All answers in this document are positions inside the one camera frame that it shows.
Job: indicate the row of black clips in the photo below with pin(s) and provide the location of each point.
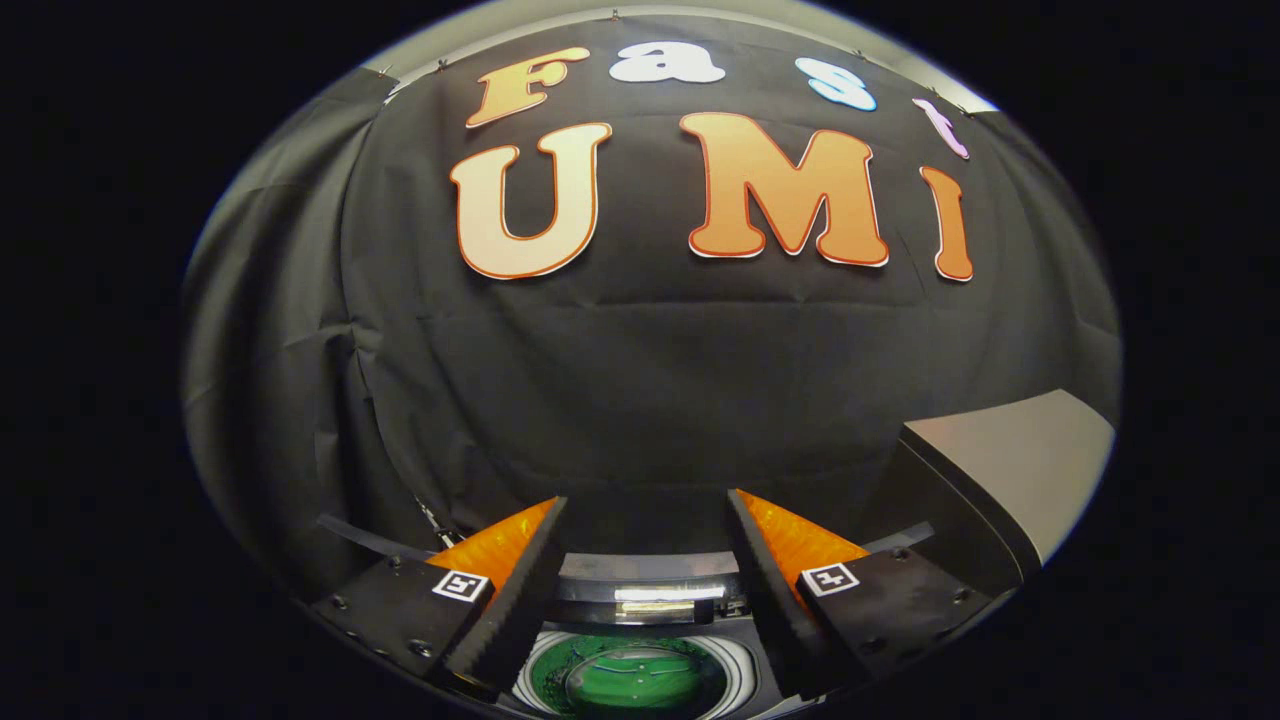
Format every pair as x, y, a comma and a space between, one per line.
614, 15

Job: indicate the green polo shirt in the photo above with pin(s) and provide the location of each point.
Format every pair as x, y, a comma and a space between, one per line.
550, 672

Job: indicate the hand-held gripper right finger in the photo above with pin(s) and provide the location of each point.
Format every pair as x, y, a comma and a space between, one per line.
775, 610

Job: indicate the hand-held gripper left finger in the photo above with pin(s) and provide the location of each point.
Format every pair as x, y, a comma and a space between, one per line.
520, 600

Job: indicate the dark grey washing machine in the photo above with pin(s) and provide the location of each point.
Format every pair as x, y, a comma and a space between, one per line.
650, 570

